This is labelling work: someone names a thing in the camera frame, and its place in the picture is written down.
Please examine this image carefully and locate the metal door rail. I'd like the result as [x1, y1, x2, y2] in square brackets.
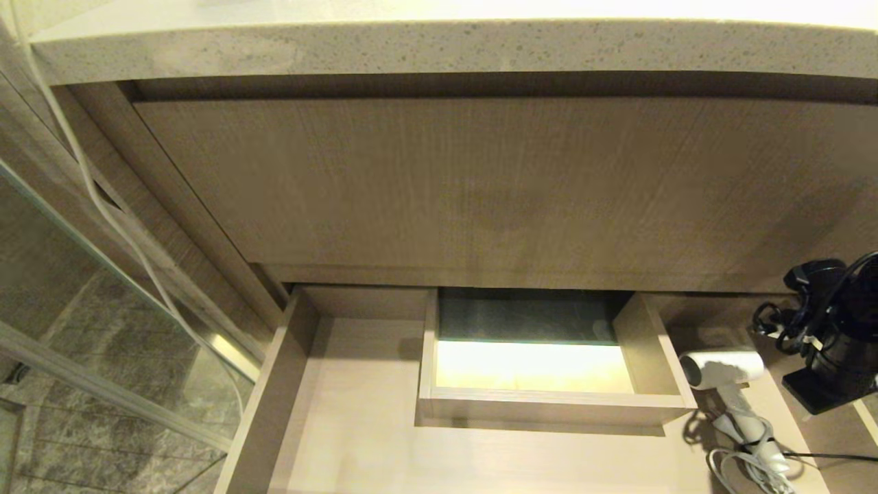
[0, 321, 235, 454]

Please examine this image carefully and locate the thin black cable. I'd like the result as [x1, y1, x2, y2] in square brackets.
[782, 449, 878, 463]

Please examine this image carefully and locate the wooden drawer cutout box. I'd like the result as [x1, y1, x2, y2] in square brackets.
[414, 287, 698, 427]

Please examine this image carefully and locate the glass shower door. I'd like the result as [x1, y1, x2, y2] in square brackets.
[0, 158, 263, 494]

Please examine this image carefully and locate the speckled stone countertop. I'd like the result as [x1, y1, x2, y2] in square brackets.
[27, 0, 878, 87]

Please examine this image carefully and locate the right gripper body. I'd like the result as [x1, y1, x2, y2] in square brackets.
[783, 322, 878, 416]

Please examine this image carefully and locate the white hair dryer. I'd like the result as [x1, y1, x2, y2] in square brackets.
[678, 350, 791, 475]

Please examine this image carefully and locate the open wooden drawer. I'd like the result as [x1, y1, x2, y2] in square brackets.
[215, 284, 878, 494]

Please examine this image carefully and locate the wooden cabinet front panel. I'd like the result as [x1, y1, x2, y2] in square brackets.
[132, 96, 878, 294]

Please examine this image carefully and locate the white hair dryer cord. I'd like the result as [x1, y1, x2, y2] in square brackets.
[707, 446, 800, 494]

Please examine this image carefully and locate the white hanging cable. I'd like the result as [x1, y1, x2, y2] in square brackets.
[10, 0, 246, 414]

